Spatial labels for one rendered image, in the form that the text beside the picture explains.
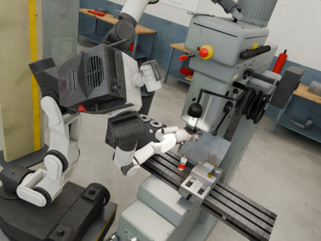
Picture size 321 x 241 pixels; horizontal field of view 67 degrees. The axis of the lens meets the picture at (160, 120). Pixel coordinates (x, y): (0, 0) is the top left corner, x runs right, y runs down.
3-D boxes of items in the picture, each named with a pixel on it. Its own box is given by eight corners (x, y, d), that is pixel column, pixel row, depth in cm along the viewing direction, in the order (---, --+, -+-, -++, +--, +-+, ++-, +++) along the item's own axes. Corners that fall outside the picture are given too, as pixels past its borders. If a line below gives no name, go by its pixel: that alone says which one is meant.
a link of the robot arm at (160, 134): (180, 147, 141) (164, 150, 134) (169, 138, 148) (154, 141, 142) (184, 129, 136) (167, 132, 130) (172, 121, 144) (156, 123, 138)
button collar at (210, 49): (209, 61, 107) (213, 47, 104) (197, 56, 109) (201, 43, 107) (211, 60, 109) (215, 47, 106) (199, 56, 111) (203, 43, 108)
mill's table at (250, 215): (262, 249, 135) (269, 240, 131) (104, 142, 186) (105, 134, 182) (271, 223, 153) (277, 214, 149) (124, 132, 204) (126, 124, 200)
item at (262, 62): (237, 88, 138) (251, 53, 128) (202, 74, 147) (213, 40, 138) (269, 69, 200) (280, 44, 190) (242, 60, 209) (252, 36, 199)
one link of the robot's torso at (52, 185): (24, 200, 153) (42, 151, 129) (46, 180, 170) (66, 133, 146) (44, 214, 153) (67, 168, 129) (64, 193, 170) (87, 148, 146)
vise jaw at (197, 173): (210, 187, 146) (213, 182, 144) (189, 175, 152) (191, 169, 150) (214, 182, 151) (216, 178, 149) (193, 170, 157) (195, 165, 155)
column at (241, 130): (197, 240, 229) (269, 88, 153) (157, 210, 248) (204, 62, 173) (218, 209, 268) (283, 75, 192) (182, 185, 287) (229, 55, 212)
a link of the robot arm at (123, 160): (120, 182, 123) (126, 158, 107) (107, 163, 128) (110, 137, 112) (138, 172, 129) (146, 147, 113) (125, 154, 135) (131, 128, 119)
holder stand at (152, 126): (153, 153, 174) (159, 130, 165) (128, 140, 181) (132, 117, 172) (161, 146, 184) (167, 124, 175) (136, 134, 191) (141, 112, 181)
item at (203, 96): (193, 126, 135) (205, 92, 125) (187, 123, 136) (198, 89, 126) (197, 124, 138) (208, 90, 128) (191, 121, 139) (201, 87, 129)
